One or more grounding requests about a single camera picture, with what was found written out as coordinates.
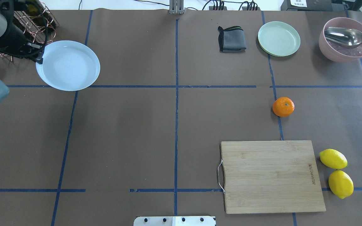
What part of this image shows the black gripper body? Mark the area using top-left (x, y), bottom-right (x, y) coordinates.
top-left (10, 42), bottom-right (45, 65)

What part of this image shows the light blue plate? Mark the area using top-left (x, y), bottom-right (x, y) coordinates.
top-left (36, 40), bottom-right (101, 91)

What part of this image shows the orange mandarin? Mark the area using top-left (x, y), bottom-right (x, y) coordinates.
top-left (272, 96), bottom-right (295, 117)

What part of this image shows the pale green plate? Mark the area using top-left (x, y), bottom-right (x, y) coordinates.
top-left (258, 21), bottom-right (301, 57)

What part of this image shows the black power strip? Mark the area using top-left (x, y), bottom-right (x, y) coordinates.
top-left (202, 0), bottom-right (260, 11)

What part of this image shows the folded grey cloth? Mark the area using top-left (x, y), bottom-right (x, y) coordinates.
top-left (217, 26), bottom-right (247, 53)

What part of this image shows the wooden cutting board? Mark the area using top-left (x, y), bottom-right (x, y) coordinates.
top-left (220, 140), bottom-right (326, 214)

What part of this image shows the pink bowl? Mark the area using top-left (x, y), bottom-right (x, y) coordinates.
top-left (319, 17), bottom-right (362, 62)

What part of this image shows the metal ladle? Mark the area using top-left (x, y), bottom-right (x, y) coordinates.
top-left (324, 27), bottom-right (362, 47)

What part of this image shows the yellow lemon near board corner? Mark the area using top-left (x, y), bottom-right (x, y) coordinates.
top-left (328, 170), bottom-right (354, 199)

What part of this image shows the copper wire rack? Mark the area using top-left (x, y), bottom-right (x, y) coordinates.
top-left (2, 0), bottom-right (56, 54)

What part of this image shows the grey metal post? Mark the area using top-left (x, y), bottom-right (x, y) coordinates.
top-left (169, 0), bottom-right (185, 14)

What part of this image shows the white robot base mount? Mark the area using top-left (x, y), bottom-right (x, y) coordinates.
top-left (133, 216), bottom-right (217, 226)

